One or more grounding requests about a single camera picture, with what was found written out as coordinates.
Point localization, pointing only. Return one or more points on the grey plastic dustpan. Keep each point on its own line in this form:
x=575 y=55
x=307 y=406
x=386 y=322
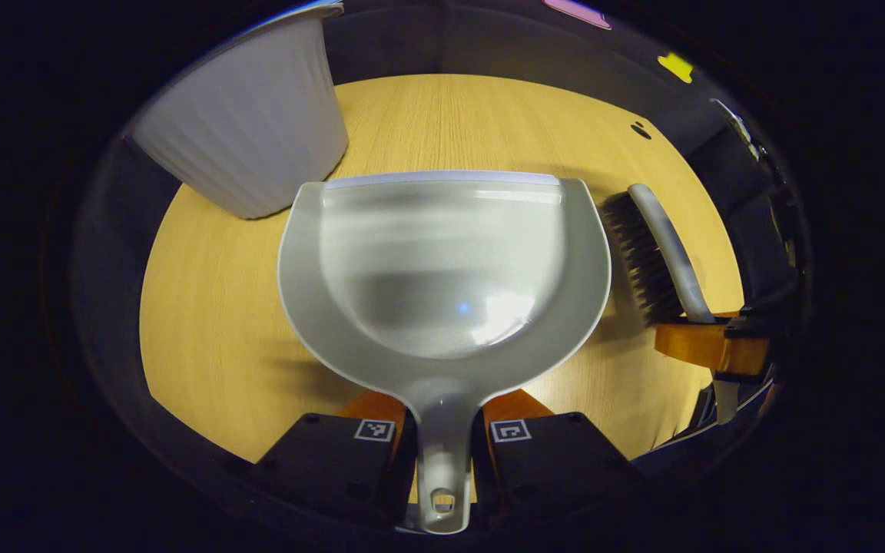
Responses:
x=442 y=269

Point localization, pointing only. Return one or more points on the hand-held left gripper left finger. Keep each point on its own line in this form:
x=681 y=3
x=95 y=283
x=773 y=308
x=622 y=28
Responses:
x=327 y=468

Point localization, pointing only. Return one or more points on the small grey broom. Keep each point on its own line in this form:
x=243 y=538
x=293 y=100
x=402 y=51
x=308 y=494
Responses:
x=669 y=246

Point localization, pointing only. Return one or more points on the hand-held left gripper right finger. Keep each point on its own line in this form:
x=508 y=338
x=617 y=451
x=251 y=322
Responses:
x=558 y=468

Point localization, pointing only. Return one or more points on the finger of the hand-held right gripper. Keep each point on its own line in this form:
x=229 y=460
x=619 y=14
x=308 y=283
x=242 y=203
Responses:
x=750 y=346

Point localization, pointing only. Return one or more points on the grey ribbed garbage bin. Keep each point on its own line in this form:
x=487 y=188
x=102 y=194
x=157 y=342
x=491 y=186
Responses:
x=250 y=115

